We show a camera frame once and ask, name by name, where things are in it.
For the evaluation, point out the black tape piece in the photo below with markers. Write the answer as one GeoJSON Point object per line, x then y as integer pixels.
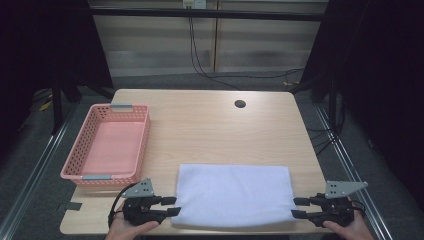
{"type": "Point", "coordinates": [73, 206]}

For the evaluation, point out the person's left hand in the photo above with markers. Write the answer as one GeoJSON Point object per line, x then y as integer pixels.
{"type": "Point", "coordinates": [128, 230]}

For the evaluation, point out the black curtain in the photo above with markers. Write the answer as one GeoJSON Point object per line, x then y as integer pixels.
{"type": "Point", "coordinates": [40, 43]}
{"type": "Point", "coordinates": [383, 66]}

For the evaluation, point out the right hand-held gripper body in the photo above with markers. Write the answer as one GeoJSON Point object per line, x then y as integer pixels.
{"type": "Point", "coordinates": [333, 210]}

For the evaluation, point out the metal floor rail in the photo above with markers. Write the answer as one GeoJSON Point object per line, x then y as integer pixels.
{"type": "Point", "coordinates": [33, 181]}
{"type": "Point", "coordinates": [344, 160]}

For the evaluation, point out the white power outlet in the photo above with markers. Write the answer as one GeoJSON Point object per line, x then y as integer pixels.
{"type": "Point", "coordinates": [195, 3]}

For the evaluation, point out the black metal stand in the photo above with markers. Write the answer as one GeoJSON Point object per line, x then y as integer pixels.
{"type": "Point", "coordinates": [57, 110]}
{"type": "Point", "coordinates": [332, 106]}

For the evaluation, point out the small yellow object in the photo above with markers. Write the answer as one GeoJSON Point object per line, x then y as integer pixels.
{"type": "Point", "coordinates": [45, 106]}

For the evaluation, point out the black horizontal bar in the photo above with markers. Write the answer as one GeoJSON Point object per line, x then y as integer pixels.
{"type": "Point", "coordinates": [233, 14]}

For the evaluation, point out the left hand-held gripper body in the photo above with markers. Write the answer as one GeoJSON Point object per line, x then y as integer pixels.
{"type": "Point", "coordinates": [140, 210]}

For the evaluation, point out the person's right hand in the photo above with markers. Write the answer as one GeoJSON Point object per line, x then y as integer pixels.
{"type": "Point", "coordinates": [346, 230]}

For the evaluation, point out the white printed towel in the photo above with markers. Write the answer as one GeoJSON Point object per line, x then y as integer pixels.
{"type": "Point", "coordinates": [233, 196]}

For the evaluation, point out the pink perforated plastic basket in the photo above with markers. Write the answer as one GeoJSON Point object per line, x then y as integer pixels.
{"type": "Point", "coordinates": [113, 146]}

